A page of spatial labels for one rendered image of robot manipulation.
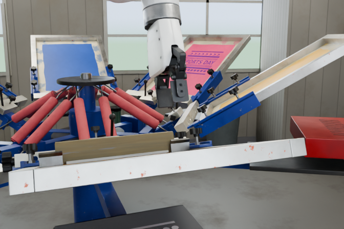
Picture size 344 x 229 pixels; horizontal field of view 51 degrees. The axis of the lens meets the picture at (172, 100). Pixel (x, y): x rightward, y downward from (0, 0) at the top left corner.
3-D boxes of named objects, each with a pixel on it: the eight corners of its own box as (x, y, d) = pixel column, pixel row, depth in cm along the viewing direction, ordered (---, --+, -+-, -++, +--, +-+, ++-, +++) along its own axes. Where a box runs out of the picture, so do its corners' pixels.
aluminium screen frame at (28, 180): (307, 155, 77) (304, 137, 78) (8, 196, 58) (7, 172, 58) (179, 158, 151) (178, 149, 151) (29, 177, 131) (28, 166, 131)
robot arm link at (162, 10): (136, 19, 76) (138, 32, 76) (148, 2, 68) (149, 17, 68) (170, 19, 79) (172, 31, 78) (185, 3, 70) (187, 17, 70)
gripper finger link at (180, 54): (164, 46, 71) (167, 75, 70) (178, 37, 63) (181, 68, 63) (170, 46, 71) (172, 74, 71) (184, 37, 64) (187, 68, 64)
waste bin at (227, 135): (233, 146, 516) (234, 104, 506) (244, 157, 470) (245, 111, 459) (200, 147, 510) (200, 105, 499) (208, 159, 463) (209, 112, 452)
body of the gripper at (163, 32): (137, 27, 76) (144, 80, 75) (151, 9, 66) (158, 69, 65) (171, 27, 78) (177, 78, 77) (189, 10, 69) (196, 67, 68)
